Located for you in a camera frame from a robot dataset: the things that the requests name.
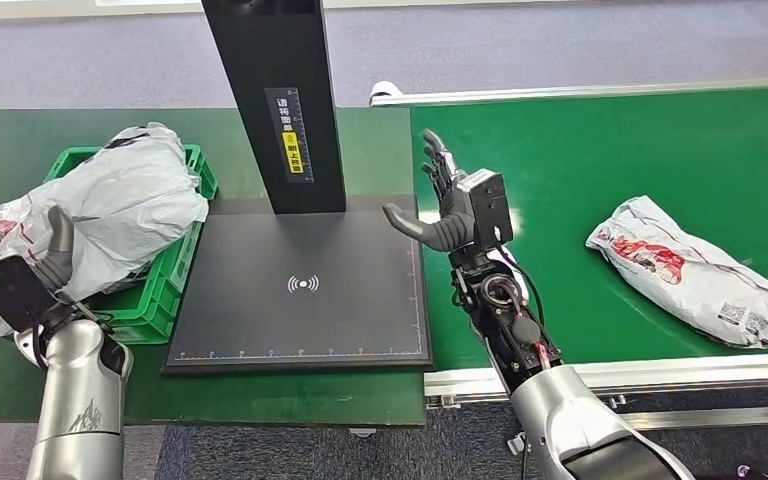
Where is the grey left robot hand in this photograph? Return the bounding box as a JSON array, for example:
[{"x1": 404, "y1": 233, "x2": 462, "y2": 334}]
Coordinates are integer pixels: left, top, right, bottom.
[{"x1": 31, "y1": 204, "x2": 77, "y2": 294}]

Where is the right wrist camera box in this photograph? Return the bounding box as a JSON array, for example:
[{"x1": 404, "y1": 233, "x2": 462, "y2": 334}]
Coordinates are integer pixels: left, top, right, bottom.
[{"x1": 454, "y1": 168, "x2": 516, "y2": 251}]

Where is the large white poly bag package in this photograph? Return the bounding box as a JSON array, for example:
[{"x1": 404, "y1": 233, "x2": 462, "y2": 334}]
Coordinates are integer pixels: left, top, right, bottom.
[{"x1": 0, "y1": 121, "x2": 211, "y2": 341}]

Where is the green plastic basket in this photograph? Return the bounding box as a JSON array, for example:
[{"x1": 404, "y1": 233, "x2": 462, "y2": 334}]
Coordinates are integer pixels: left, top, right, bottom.
[{"x1": 42, "y1": 143, "x2": 219, "y2": 348}]

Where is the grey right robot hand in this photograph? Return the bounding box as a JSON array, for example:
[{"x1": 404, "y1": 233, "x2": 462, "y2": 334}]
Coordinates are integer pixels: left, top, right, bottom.
[{"x1": 381, "y1": 128, "x2": 479, "y2": 255}]

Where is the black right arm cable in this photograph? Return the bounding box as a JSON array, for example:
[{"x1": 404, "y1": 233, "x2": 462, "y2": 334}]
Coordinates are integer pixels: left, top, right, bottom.
[{"x1": 491, "y1": 243, "x2": 548, "y2": 327}]

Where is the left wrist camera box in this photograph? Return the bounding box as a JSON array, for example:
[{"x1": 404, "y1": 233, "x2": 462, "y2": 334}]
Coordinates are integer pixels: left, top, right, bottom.
[{"x1": 0, "y1": 252, "x2": 62, "y2": 335}]

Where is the black weighing device with column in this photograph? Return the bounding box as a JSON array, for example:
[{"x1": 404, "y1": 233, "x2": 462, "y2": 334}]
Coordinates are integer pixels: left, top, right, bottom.
[{"x1": 160, "y1": 0, "x2": 434, "y2": 378}]

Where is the long white red-print package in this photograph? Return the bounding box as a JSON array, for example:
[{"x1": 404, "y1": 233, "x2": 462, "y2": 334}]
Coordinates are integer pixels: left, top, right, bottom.
[{"x1": 584, "y1": 194, "x2": 768, "y2": 351}]

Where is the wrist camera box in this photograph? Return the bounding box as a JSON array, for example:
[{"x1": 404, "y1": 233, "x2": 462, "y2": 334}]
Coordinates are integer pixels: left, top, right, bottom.
[
  {"x1": 0, "y1": 252, "x2": 62, "y2": 335},
  {"x1": 454, "y1": 168, "x2": 516, "y2": 251}
]

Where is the metal bracket under conveyor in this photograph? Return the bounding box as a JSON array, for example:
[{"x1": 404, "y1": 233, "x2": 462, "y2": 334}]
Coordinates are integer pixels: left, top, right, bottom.
[{"x1": 505, "y1": 430, "x2": 534, "y2": 459}]

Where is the green conveyor belt with frame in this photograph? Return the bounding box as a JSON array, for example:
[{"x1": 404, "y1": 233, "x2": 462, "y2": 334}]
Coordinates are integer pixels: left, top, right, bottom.
[{"x1": 367, "y1": 74, "x2": 768, "y2": 407}]

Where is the black and yellow label sticker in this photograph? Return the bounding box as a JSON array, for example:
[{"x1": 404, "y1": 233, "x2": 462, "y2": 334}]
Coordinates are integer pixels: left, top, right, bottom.
[{"x1": 263, "y1": 86, "x2": 316, "y2": 185}]

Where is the dark green table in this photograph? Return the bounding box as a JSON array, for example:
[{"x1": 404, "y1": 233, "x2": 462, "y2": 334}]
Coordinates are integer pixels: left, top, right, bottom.
[{"x1": 0, "y1": 107, "x2": 428, "y2": 429}]

